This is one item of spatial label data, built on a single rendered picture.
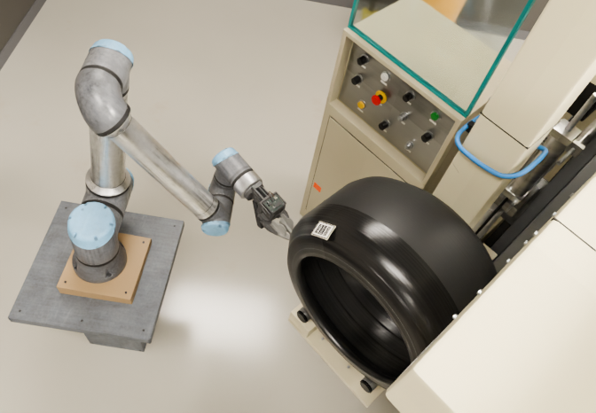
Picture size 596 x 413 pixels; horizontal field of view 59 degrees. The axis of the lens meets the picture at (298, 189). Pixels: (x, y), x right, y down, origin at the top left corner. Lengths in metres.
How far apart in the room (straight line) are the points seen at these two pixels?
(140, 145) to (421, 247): 0.80
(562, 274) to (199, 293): 2.03
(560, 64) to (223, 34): 3.03
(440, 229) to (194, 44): 2.83
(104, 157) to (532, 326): 1.35
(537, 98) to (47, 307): 1.71
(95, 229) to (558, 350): 1.42
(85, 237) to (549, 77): 1.41
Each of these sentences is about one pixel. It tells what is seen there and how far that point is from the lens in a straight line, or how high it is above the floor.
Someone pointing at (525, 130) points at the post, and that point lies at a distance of 1.22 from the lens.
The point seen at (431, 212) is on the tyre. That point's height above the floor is 1.47.
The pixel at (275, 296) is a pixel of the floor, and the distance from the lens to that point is 2.69.
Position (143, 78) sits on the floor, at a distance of 3.58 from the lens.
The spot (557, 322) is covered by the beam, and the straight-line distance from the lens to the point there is 0.87.
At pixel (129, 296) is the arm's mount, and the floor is 0.64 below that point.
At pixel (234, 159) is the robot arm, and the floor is 1.11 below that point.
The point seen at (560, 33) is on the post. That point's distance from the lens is 1.10.
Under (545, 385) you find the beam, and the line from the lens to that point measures 0.82.
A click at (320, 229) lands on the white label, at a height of 1.39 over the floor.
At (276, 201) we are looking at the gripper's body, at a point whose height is 1.09.
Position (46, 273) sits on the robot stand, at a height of 0.60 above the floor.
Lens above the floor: 2.47
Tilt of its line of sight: 55 degrees down
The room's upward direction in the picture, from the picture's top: 12 degrees clockwise
